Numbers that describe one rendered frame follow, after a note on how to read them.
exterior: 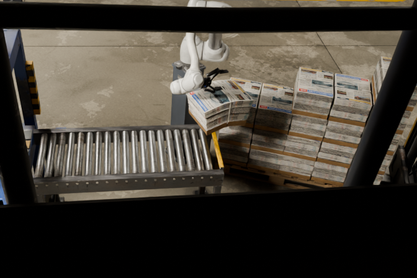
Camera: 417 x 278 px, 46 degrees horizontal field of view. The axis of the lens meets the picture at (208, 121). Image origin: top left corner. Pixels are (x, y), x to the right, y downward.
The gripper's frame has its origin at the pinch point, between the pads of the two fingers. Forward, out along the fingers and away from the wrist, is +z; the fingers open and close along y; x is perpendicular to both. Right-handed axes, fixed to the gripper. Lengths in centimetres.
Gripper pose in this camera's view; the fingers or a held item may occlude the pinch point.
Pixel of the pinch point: (224, 79)
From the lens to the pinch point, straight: 346.6
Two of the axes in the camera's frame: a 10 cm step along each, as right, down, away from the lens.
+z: 8.7, -1.9, 4.7
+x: 4.7, 6.1, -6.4
